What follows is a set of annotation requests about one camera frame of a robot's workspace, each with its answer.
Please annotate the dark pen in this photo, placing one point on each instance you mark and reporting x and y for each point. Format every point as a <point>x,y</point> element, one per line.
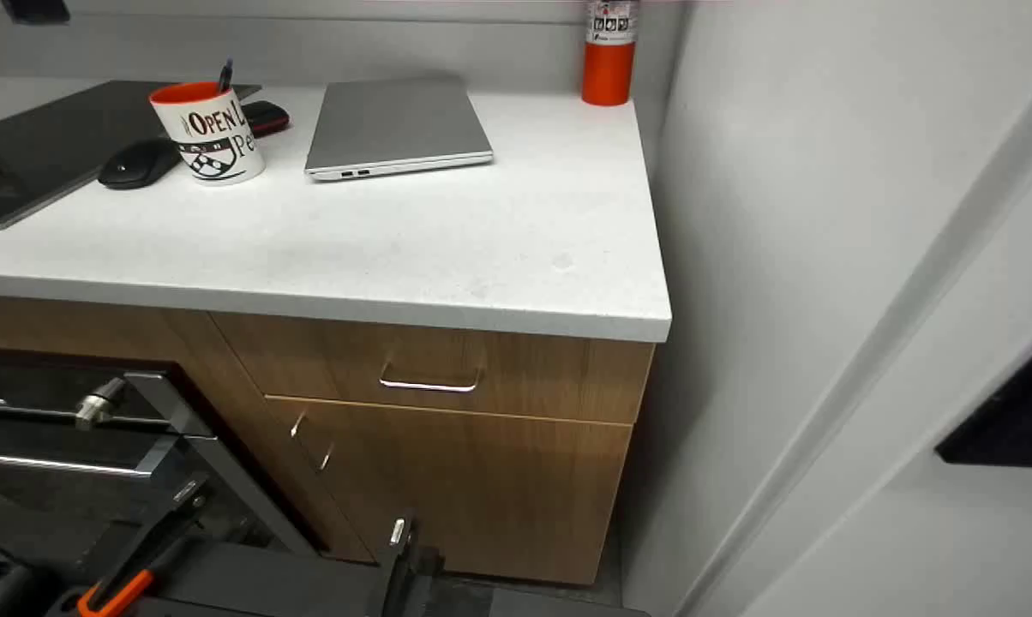
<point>226,76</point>

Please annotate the wooden cabinet drawer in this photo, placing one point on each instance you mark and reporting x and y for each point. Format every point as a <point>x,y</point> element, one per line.
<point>518,374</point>

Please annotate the wooden cabinet door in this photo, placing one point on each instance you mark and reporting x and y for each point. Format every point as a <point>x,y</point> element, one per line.
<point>494,495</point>

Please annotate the silver closed laptop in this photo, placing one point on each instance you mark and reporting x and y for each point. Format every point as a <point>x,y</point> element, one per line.
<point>397,129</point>

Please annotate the orange spray bottle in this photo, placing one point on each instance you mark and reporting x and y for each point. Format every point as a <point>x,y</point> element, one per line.
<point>610,52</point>

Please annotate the white mug with orange interior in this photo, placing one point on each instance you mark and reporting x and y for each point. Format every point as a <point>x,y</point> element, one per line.
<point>206,129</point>

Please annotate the black computer mouse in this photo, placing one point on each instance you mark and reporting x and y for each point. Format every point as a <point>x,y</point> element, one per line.
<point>139,167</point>

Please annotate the black and orange clamp tool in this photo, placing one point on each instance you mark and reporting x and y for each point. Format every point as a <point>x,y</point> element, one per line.
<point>143,562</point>

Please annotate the black induction cooktop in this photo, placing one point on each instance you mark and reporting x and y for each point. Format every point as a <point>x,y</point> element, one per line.
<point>55,150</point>

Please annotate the silver drawer handle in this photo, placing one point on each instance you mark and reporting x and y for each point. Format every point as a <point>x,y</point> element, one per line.
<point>391,377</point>

